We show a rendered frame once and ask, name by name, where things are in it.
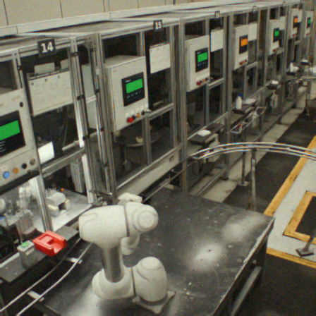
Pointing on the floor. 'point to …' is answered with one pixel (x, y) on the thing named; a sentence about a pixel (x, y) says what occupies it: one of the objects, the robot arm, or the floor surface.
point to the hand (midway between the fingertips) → (94, 197)
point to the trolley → (310, 94)
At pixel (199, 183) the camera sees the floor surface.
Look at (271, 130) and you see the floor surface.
